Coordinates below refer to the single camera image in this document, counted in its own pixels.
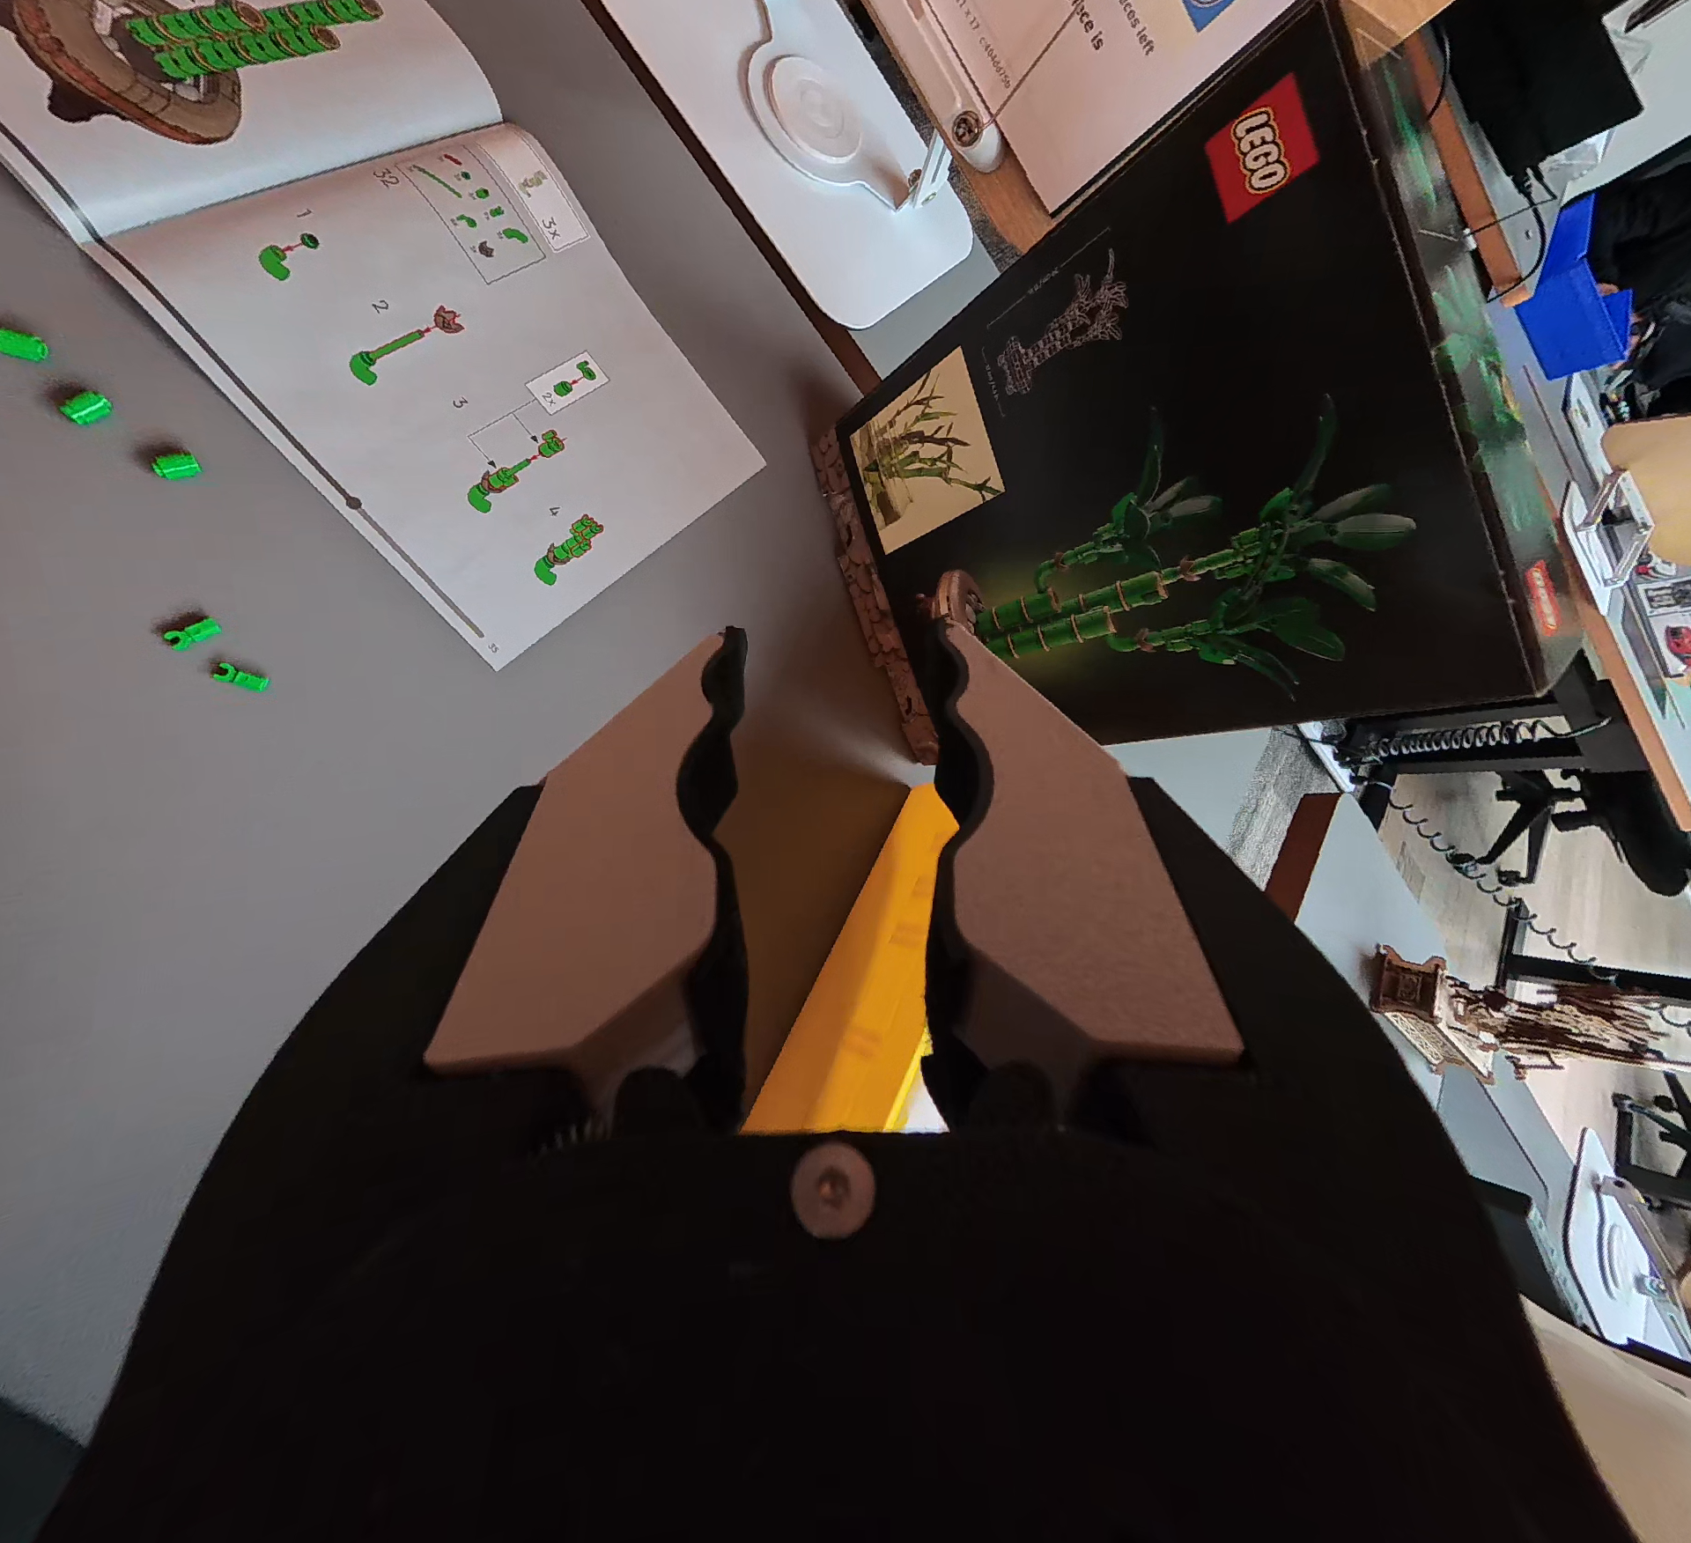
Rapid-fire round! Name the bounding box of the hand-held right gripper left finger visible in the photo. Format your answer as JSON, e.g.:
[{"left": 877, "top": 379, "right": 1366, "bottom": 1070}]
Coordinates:
[{"left": 424, "top": 626, "right": 748, "bottom": 1132}]

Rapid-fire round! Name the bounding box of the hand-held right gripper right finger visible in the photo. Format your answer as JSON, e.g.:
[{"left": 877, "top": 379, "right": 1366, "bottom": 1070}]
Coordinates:
[{"left": 925, "top": 617, "right": 1243, "bottom": 1129}]

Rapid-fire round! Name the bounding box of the black building set box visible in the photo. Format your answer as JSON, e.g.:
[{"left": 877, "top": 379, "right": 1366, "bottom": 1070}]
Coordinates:
[{"left": 812, "top": 0, "right": 1586, "bottom": 765}]

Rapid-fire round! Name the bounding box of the yellow plastic bin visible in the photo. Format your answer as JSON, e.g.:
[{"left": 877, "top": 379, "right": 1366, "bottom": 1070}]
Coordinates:
[{"left": 739, "top": 782, "right": 961, "bottom": 1134}]

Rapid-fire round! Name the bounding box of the brown woven object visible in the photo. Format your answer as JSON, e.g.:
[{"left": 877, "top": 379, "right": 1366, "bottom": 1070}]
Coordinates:
[{"left": 1368, "top": 946, "right": 1691, "bottom": 1082}]

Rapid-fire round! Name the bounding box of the white stand base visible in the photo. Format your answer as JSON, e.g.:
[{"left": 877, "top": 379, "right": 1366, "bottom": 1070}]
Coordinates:
[
  {"left": 1559, "top": 1120, "right": 1691, "bottom": 1359},
  {"left": 588, "top": 0, "right": 979, "bottom": 331}
]

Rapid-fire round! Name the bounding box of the open building instruction booklet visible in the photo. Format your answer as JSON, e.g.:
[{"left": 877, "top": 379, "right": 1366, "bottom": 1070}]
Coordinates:
[{"left": 0, "top": 0, "right": 767, "bottom": 672}]

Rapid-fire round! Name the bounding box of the blue plastic bin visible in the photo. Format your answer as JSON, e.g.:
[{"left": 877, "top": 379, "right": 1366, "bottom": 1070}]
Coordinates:
[{"left": 1511, "top": 193, "right": 1639, "bottom": 381}]

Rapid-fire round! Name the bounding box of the black equipment box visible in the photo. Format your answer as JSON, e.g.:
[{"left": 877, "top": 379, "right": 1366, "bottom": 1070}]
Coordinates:
[{"left": 1433, "top": 0, "right": 1646, "bottom": 184}]

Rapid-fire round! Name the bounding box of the black coiled cable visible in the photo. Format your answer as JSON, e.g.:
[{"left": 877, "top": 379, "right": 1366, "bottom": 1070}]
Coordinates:
[{"left": 1348, "top": 717, "right": 1627, "bottom": 949}]

